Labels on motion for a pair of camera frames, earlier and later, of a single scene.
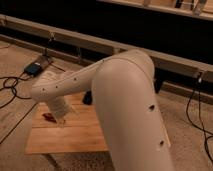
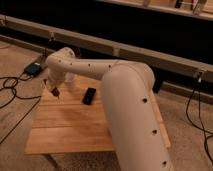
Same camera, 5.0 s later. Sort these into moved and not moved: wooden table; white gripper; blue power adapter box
Moved: white gripper
Not moved: blue power adapter box; wooden table
